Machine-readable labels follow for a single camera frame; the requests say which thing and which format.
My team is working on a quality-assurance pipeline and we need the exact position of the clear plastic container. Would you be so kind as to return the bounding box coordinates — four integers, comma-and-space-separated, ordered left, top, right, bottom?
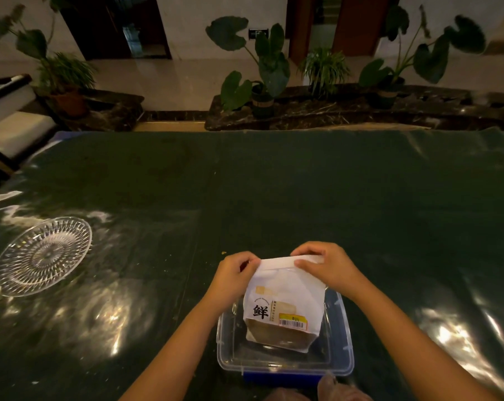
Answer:
216, 287, 355, 377

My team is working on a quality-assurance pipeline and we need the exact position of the dark green table cover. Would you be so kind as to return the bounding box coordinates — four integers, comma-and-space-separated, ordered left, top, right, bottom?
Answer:
0, 128, 504, 401

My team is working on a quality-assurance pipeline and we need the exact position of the short dark marble ledge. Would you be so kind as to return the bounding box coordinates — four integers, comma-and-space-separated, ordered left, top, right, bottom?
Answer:
47, 89, 145, 132

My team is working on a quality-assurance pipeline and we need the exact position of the big-leaf plant in dark pot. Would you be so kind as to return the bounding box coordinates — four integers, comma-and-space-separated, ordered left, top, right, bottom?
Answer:
205, 16, 291, 120

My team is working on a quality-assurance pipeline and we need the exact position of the person's right hand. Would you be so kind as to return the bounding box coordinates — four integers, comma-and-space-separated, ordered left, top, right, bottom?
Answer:
290, 241, 363, 303

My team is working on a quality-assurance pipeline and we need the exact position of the clear glass plate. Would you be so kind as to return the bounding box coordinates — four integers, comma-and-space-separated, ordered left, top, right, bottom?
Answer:
0, 216, 93, 298

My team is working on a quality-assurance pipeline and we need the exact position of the blue container lid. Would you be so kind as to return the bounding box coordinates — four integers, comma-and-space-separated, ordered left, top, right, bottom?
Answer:
242, 368, 324, 387

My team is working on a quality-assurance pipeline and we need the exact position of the person's right forearm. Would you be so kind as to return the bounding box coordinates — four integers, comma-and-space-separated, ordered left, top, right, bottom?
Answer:
347, 284, 501, 401

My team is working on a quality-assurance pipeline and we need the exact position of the tall big-leaf plant in pot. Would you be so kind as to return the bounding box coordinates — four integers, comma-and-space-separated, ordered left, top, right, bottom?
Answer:
357, 4, 487, 110

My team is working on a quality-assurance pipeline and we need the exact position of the person's left hand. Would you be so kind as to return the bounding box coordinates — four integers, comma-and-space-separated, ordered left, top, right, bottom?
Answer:
209, 251, 262, 305

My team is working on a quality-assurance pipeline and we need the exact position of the spider plant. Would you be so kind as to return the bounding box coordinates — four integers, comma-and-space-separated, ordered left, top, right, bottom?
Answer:
299, 47, 352, 101

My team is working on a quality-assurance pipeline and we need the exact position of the white paper bag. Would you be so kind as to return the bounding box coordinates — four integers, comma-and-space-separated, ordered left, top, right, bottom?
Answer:
242, 255, 328, 355

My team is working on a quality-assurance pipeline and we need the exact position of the white cushioned chair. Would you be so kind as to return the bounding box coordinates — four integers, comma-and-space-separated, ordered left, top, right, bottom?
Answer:
0, 74, 60, 190

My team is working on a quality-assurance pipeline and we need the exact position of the long dark marble ledge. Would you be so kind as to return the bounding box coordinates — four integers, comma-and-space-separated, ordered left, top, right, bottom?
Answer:
205, 84, 504, 132

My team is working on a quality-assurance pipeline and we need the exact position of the grassy plant in terracotta pot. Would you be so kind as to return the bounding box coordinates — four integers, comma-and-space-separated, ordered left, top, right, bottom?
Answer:
37, 52, 97, 118

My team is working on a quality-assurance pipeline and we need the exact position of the big-leaf plant with thin stems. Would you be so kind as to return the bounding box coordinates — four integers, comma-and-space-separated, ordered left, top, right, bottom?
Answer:
0, 0, 65, 63

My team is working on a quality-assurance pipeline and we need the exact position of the person's left forearm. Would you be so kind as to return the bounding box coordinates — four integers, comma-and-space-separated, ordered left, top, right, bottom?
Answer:
120, 293, 229, 401

